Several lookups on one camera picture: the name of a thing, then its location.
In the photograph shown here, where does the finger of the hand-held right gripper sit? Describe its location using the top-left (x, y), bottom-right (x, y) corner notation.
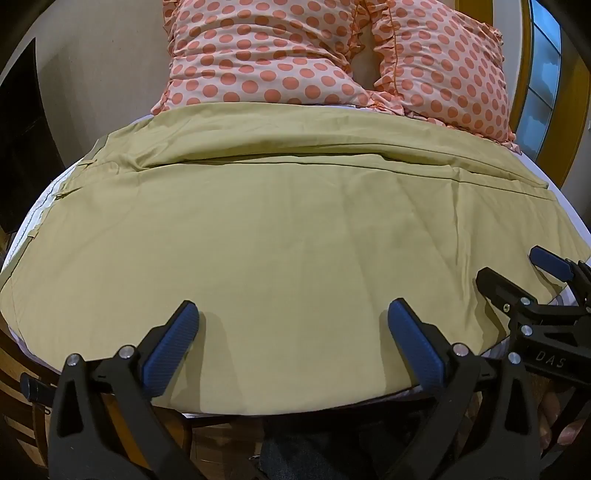
top-left (529, 246), bottom-right (591, 296)
top-left (476, 266), bottom-right (556, 325)

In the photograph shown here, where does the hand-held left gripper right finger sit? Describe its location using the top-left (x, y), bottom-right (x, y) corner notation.
top-left (382, 298), bottom-right (542, 480)

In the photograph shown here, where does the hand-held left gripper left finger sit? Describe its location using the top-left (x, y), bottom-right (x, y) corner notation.
top-left (48, 300), bottom-right (218, 480)

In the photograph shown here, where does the olive green bed sheet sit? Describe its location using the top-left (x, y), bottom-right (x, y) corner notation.
top-left (0, 102), bottom-right (591, 415)

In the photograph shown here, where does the person's right hand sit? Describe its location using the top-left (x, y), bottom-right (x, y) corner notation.
top-left (539, 381), bottom-right (591, 449)

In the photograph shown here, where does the person's dark trouser leg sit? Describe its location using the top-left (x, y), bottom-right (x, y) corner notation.
top-left (259, 413), bottom-right (419, 480)

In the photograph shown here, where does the yellow framed window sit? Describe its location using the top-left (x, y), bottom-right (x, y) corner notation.
top-left (512, 0), bottom-right (570, 188)

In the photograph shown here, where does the white bed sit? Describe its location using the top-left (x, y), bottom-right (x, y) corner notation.
top-left (0, 108), bottom-right (591, 418)

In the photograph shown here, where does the small polka dot pillow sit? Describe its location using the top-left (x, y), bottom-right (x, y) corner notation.
top-left (358, 0), bottom-right (519, 147)

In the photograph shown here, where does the dark cabinet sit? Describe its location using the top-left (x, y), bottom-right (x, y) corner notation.
top-left (0, 37), bottom-right (64, 229)

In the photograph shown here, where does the large polka dot pillow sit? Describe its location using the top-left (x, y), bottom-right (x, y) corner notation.
top-left (150, 0), bottom-right (384, 117)

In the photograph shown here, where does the wooden bed frame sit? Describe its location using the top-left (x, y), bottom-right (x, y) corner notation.
top-left (0, 323), bottom-right (63, 480)

